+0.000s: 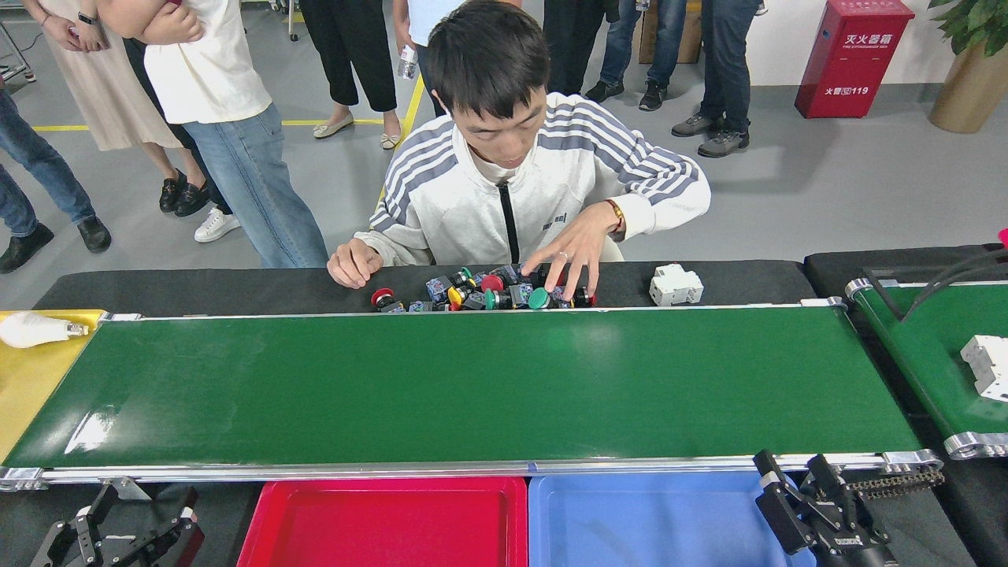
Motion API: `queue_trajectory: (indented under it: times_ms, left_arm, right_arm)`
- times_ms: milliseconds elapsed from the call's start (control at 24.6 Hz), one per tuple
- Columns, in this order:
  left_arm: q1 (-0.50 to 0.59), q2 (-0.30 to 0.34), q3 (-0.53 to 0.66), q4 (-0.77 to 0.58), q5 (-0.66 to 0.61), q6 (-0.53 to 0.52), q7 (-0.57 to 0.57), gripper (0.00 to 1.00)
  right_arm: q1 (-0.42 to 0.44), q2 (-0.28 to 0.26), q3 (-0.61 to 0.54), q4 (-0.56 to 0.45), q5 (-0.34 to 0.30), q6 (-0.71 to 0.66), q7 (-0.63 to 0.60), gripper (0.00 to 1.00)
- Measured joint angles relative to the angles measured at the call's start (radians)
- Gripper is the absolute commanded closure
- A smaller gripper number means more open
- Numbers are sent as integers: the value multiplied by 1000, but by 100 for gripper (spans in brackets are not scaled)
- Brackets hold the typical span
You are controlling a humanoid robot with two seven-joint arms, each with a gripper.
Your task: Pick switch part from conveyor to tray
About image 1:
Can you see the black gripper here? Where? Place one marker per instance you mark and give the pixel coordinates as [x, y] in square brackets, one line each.
[118, 555]
[858, 551]

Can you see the white circuit breaker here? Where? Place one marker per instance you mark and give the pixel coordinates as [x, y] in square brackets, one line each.
[676, 285]
[986, 368]

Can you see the red mushroom push button switch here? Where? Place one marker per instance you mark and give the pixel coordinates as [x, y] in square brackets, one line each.
[382, 297]
[491, 283]

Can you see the blue plastic tray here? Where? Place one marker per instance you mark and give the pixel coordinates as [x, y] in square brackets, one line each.
[646, 528]

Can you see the yellow plastic tray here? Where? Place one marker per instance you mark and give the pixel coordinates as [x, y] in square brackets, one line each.
[31, 394]

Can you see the short green conveyor belt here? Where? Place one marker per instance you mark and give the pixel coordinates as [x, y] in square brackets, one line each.
[929, 354]

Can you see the red plastic tray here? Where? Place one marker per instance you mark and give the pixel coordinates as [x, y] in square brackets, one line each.
[378, 528]

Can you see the long green conveyor belt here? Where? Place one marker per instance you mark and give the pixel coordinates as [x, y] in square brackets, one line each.
[472, 386]

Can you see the seated person's right hand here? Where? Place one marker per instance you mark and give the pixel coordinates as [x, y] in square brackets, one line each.
[356, 264]

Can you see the seated person's left hand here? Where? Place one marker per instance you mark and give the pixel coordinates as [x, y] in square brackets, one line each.
[583, 240]

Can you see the white light bulb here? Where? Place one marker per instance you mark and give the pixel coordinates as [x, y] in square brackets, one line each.
[31, 329]

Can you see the standing person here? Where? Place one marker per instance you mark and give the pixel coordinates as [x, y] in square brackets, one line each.
[102, 94]
[724, 63]
[39, 165]
[354, 55]
[236, 157]
[567, 47]
[216, 224]
[425, 20]
[630, 39]

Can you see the potted plant in tan pot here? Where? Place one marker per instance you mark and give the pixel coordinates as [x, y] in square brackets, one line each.
[972, 87]

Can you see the red fire extinguisher box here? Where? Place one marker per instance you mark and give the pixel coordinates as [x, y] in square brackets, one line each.
[854, 59]

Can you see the seated person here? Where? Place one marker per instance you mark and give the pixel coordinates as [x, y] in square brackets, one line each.
[472, 197]

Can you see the metal rack on casters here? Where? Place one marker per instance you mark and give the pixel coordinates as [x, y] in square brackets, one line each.
[30, 77]

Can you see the brown cardboard box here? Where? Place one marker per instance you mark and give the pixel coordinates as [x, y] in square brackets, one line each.
[685, 35]

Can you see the white stand on wheels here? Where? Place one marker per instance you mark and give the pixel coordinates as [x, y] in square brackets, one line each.
[293, 35]

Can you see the clear water bottle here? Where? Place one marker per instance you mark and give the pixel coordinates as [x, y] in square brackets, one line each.
[407, 63]

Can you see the black angled bracket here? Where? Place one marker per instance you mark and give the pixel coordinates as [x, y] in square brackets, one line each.
[882, 291]

